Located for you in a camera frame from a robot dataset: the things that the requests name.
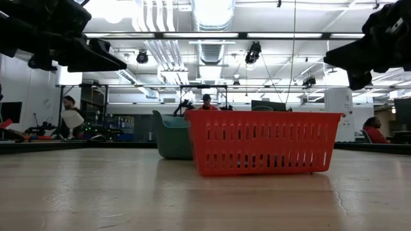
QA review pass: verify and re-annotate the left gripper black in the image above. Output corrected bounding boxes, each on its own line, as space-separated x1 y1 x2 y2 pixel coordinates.
0 0 128 73

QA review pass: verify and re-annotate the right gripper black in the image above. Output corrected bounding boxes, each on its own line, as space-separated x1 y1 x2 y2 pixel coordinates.
323 0 411 91

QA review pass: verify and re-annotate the red slotted plastic basket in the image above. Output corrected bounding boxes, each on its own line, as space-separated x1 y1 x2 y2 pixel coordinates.
184 109 345 176

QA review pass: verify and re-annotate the white square pillar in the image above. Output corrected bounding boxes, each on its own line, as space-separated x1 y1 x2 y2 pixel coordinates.
324 88 356 144

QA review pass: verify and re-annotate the person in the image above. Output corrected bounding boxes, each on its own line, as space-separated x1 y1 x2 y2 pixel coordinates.
362 116 391 144
197 93 222 111
60 95 85 139

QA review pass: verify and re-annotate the black monitor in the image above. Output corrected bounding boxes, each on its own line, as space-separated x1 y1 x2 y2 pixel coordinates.
0 101 22 124
394 98 411 131
250 99 286 112

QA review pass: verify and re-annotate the white desk lamp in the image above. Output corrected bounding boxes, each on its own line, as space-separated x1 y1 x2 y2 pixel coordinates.
60 110 85 130

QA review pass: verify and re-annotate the teal plastic basket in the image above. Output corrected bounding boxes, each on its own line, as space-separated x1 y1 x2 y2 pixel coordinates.
152 110 194 160

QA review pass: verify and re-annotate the black beam with light strips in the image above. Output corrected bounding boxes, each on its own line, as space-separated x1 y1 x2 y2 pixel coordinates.
82 31 365 40

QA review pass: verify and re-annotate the silver ceiling duct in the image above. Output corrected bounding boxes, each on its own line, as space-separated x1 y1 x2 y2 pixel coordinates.
191 0 237 67

